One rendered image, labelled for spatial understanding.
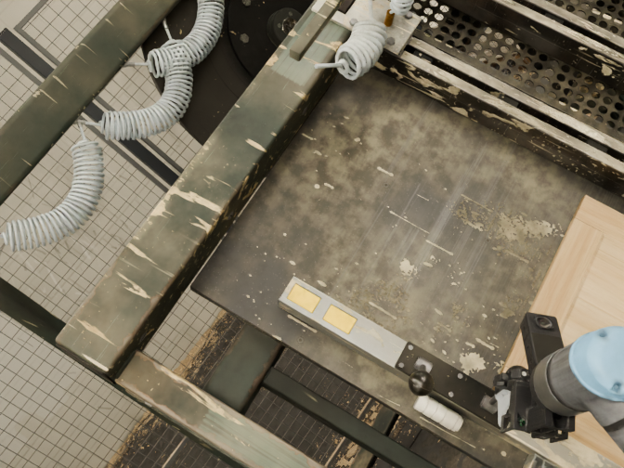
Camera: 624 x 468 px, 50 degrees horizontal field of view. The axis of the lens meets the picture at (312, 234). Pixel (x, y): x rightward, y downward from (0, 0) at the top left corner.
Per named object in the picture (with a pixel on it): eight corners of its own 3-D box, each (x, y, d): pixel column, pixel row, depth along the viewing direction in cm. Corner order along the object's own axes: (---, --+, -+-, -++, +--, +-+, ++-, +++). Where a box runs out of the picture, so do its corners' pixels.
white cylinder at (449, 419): (410, 409, 112) (453, 434, 111) (414, 406, 109) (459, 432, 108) (419, 393, 113) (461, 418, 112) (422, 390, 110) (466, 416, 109)
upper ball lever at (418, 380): (427, 380, 111) (425, 404, 98) (407, 368, 111) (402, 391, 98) (439, 360, 110) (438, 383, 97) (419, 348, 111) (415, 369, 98)
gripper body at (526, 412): (496, 433, 90) (528, 422, 79) (500, 370, 94) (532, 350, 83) (552, 444, 90) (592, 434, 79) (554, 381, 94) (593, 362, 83)
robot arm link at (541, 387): (546, 340, 79) (615, 354, 79) (532, 349, 83) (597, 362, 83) (543, 405, 76) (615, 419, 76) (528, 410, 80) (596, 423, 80)
